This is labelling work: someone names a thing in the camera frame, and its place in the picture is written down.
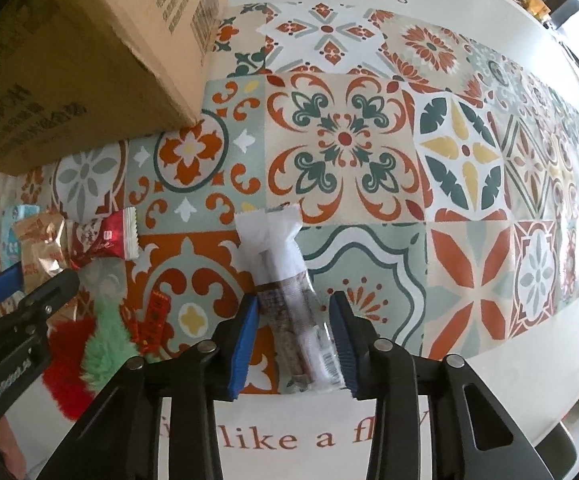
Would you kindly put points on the person's left forearm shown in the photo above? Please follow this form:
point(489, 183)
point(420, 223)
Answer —
point(7, 447)

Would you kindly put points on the gold brown snack packet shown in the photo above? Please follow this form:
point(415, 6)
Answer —
point(39, 245)

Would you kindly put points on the patterned tile-print table mat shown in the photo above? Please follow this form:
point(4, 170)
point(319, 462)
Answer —
point(344, 140)

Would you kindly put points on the yellow bag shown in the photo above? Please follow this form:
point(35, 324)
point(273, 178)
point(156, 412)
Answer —
point(537, 5)

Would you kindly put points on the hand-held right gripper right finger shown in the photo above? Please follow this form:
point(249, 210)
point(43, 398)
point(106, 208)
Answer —
point(344, 347)

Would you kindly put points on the red green plush toy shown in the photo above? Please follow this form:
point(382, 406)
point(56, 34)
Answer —
point(104, 345)

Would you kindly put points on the dark grey chair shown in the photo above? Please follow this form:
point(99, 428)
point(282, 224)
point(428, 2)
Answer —
point(562, 447)

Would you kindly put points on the brown cardboard box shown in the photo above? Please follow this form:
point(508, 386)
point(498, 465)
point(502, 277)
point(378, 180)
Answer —
point(94, 60)

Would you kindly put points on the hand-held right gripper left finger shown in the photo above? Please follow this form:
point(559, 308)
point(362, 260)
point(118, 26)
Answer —
point(242, 350)

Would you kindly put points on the light blue packet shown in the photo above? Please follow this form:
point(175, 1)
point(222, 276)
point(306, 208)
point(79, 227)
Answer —
point(12, 225)

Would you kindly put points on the small red paper packet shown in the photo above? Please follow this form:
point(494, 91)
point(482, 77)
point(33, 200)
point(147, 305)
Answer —
point(154, 321)

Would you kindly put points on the red snack packet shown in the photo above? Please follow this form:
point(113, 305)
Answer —
point(102, 240)

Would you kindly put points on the white yellow toy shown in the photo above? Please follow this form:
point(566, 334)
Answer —
point(289, 305)

